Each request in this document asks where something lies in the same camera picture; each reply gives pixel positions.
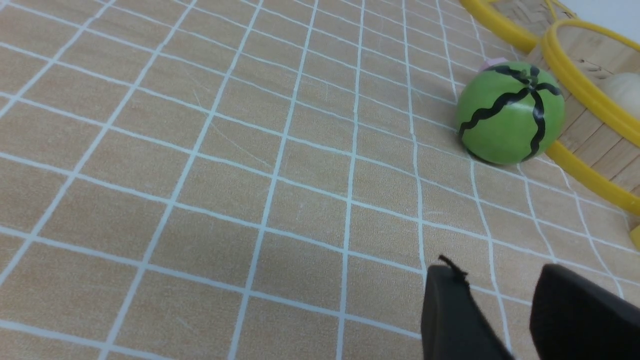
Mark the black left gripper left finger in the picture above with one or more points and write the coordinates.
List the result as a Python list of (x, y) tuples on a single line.
[(453, 326)]

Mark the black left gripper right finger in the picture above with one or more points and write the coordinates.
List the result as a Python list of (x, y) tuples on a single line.
[(572, 318)]

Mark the white bun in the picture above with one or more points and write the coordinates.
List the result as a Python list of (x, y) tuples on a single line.
[(624, 90)]

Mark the yellow bamboo steamer tray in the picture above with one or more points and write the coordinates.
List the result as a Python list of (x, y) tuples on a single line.
[(599, 143)]

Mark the yellow bamboo steamer lid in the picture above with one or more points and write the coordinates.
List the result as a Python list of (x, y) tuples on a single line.
[(520, 23)]

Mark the yellow wooden cube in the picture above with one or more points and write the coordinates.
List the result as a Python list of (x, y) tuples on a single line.
[(635, 237)]

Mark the green toy watermelon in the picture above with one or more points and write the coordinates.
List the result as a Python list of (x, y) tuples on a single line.
[(509, 113)]

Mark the pink wooden cube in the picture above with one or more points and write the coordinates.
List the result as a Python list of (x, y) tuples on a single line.
[(492, 62)]

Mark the checkered tan tablecloth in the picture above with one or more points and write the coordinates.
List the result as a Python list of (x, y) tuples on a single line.
[(264, 180)]

